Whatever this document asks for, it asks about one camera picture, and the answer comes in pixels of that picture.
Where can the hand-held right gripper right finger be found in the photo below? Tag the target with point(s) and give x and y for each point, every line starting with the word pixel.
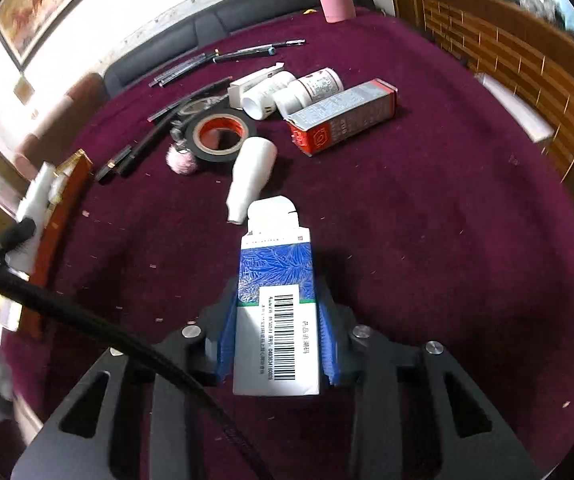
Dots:
pixel 328 350

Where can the black tape roll red core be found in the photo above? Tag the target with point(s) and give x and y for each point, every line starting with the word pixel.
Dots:
pixel 190 137

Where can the brown armchair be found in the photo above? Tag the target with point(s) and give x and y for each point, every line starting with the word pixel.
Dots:
pixel 67 110

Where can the white plastic bottle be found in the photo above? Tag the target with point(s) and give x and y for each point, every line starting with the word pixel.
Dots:
pixel 254 170

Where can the white medicine bottle red label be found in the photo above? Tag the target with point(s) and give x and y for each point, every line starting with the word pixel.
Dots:
pixel 317 85

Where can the grey tape roll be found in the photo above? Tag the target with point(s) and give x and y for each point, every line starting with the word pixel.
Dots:
pixel 187 109

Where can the white flat box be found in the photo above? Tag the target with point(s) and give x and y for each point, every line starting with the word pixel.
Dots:
pixel 517 105

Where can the gold wall plaque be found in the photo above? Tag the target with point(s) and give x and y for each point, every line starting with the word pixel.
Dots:
pixel 24 90

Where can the black leather sofa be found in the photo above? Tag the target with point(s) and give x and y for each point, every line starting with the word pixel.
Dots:
pixel 167 47

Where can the long white box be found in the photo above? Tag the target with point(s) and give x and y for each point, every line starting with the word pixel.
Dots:
pixel 239 89

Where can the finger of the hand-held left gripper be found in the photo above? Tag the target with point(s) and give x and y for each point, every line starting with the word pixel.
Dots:
pixel 14 234

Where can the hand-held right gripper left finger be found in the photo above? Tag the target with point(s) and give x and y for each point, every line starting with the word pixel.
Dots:
pixel 225 345

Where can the blue white medicine box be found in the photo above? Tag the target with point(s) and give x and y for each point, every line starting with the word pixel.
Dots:
pixel 272 270

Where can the thick black pen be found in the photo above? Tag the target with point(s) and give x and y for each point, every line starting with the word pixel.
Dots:
pixel 149 142

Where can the slim black pen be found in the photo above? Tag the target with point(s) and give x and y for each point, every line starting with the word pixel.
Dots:
pixel 189 71
pixel 182 66

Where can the red silver carton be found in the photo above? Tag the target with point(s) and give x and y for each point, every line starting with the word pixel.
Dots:
pixel 342 115

